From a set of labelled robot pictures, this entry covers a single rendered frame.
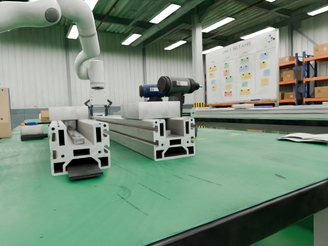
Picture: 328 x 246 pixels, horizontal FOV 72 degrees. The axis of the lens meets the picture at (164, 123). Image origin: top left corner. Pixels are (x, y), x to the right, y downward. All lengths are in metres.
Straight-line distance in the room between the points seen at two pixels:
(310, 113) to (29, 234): 1.90
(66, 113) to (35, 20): 0.50
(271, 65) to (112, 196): 3.49
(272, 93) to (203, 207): 3.41
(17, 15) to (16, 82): 11.26
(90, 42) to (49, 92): 11.08
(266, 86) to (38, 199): 3.53
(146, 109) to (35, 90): 11.85
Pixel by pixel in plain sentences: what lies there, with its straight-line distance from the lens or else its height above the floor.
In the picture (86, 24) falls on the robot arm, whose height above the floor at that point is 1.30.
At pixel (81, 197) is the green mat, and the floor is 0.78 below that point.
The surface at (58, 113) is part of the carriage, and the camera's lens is 0.74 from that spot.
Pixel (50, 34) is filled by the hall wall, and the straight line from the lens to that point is 12.88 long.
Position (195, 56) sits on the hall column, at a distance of 9.62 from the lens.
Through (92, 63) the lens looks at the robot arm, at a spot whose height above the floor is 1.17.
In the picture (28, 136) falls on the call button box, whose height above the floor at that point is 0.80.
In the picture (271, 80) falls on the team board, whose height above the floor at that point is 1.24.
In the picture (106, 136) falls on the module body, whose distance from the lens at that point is 0.44.
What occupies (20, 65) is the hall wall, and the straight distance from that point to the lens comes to 12.46.
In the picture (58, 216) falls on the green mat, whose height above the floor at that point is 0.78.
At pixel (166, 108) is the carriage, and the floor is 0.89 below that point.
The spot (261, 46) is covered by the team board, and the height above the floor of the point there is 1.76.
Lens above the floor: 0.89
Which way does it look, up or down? 3 degrees down
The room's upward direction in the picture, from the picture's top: 2 degrees counter-clockwise
